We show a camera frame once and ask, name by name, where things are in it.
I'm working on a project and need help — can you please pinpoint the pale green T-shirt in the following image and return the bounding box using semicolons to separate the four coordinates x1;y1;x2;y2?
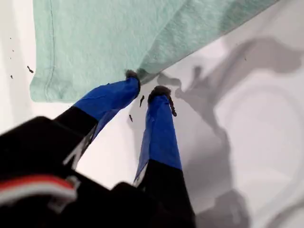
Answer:
29;0;281;104

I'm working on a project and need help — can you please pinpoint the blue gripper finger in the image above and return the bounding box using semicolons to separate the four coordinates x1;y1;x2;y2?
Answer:
132;86;197;228
57;70;142;171

